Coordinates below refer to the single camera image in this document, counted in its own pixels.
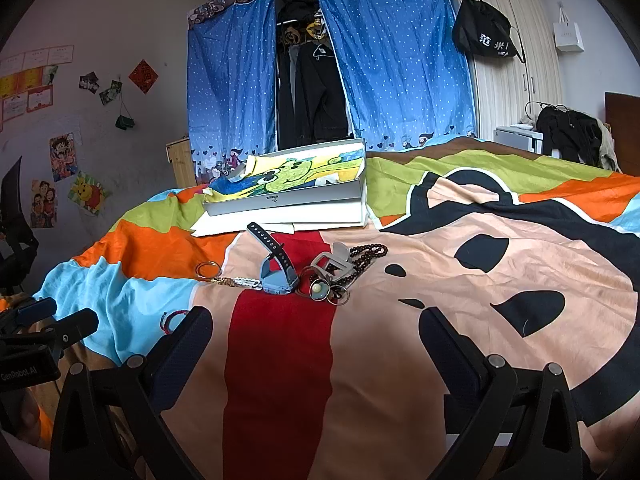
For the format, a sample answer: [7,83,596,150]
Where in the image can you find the silver bangle rings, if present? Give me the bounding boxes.
[194,260,224,281]

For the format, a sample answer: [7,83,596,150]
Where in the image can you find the black strap smart watch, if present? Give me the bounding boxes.
[247,222,298,295]

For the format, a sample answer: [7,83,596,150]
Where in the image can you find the dark bead necklace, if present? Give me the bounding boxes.
[344,242,390,286]

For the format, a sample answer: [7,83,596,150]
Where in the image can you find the family cartoon poster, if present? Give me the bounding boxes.
[29,180,58,229]

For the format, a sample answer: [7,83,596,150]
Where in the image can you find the yellow bear poster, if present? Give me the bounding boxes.
[67,171,111,216]

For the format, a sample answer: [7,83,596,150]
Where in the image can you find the colourful cartoon bed sheet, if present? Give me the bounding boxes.
[40,143,639,479]

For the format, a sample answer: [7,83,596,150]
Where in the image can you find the anime character poster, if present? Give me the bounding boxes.
[49,132,78,182]

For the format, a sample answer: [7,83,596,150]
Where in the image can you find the wooden cabinet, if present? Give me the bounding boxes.
[166,136,196,188]

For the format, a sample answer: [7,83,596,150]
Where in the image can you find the small dark hanging pouch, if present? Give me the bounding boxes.
[115,99,136,131]

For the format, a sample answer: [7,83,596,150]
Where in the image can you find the green dinosaur cartoon towel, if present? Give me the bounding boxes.
[204,140,366,202]

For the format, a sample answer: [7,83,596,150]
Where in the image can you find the red diamond paper decoration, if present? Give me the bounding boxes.
[128,60,158,94]

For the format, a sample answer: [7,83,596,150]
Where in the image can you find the grey shallow cardboard box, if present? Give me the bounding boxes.
[202,138,369,218]

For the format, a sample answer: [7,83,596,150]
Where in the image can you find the white storage box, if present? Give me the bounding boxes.
[494,125,544,155]

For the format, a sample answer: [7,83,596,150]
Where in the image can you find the black clothes pile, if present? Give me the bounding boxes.
[536,105,622,172]

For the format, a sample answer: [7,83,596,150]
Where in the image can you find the dark hanging clothes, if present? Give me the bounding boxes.
[276,0,349,150]

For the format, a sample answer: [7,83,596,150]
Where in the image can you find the white wardrobe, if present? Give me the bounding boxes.
[444,0,566,142]

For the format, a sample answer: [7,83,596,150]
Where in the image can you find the brown wooden headboard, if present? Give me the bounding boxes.
[604,92,640,177]

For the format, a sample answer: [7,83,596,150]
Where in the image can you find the left blue dotted curtain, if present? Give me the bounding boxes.
[186,0,277,183]

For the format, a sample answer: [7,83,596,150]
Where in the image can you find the blue dotted curtain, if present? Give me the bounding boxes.
[186,0,277,183]
[319,0,476,152]

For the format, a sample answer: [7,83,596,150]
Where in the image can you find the right blue dotted curtain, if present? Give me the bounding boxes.
[319,0,476,152]

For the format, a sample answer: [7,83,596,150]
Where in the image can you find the white paper bag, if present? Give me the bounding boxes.
[553,2,585,53]

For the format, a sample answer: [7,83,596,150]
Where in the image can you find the small photo on wall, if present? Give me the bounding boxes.
[99,80,122,105]
[78,72,100,94]

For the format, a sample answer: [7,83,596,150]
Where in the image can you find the row of wall certificates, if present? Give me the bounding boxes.
[1,44,75,127]

